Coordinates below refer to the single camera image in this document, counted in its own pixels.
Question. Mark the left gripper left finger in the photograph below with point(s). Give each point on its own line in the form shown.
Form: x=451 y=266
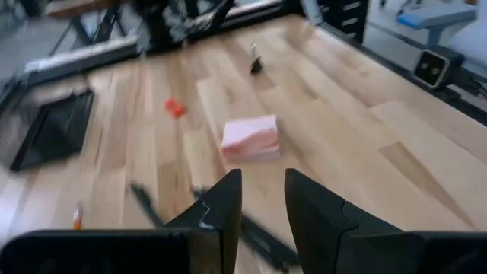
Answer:
x=220 y=213

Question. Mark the grey depth camera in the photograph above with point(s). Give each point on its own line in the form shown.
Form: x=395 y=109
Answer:
x=433 y=68

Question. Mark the black binder clip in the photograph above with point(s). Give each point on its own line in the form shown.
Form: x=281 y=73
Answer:
x=256 y=65

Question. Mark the orange pencil pink eraser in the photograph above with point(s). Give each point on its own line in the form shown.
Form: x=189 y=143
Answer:
x=77 y=218

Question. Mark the black mesh desk organizer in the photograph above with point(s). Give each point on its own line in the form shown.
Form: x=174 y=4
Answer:
x=57 y=133

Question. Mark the pink sticky note pad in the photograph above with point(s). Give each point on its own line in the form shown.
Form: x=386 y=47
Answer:
x=249 y=137

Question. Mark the brown bench black legs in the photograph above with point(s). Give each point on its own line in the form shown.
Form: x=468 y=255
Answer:
x=76 y=7

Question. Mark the small red-orange plastic item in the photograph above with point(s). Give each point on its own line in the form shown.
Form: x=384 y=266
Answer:
x=175 y=108

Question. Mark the black pen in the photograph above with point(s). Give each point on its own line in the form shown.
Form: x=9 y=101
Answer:
x=266 y=243
x=146 y=203

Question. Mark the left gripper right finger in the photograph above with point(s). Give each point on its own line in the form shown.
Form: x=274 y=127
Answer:
x=323 y=228

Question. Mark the blue grey bench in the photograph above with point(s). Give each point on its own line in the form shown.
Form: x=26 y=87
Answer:
x=437 y=17

